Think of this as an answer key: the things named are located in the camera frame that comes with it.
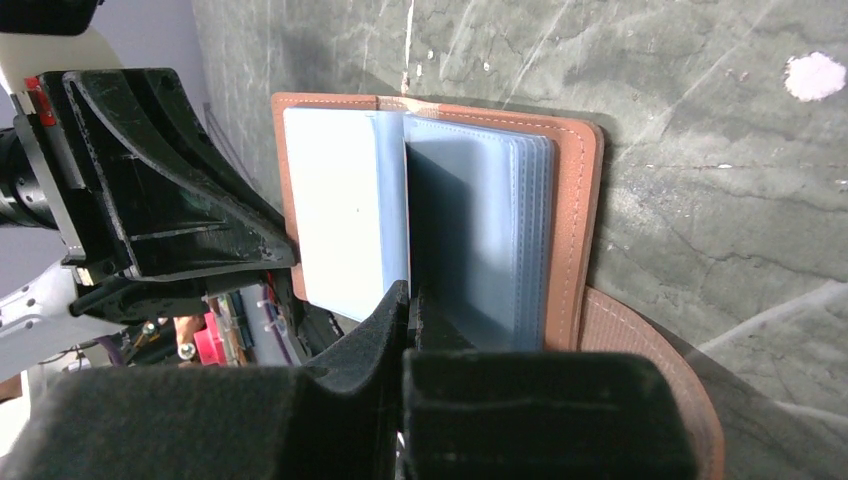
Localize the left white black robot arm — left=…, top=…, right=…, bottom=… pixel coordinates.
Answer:
left=1, top=1, right=297, bottom=377

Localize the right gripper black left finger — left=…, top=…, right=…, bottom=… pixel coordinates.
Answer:
left=1, top=281, right=409, bottom=479

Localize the dark grey credit card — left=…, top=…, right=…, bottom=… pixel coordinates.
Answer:
left=406, top=141, right=498, bottom=335

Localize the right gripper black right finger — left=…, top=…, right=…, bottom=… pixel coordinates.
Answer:
left=403, top=289, right=699, bottom=479

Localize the pink card holder wallet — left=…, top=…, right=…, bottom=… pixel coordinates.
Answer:
left=272, top=93, right=725, bottom=479

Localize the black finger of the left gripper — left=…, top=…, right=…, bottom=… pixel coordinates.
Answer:
left=39, top=68, right=296, bottom=282

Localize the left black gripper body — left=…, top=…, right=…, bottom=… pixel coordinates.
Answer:
left=1, top=72, right=93, bottom=285

